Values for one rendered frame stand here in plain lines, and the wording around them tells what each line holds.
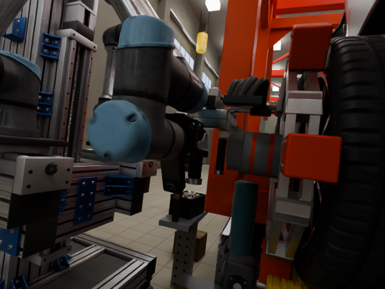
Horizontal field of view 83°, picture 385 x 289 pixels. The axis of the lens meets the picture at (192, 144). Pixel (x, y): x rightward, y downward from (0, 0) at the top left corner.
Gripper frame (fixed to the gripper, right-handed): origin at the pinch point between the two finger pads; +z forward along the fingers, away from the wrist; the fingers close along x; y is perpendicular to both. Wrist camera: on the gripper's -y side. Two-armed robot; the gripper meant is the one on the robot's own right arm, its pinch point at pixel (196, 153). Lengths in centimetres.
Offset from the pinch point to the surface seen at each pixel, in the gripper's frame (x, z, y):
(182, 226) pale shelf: 18, 49, -39
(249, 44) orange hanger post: -4, 55, 57
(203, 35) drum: 263, 745, 452
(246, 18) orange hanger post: -1, 55, 71
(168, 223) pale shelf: 26, 49, -39
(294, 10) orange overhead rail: -38, 311, 240
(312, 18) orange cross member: -57, 250, 187
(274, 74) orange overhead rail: -20, 604, 242
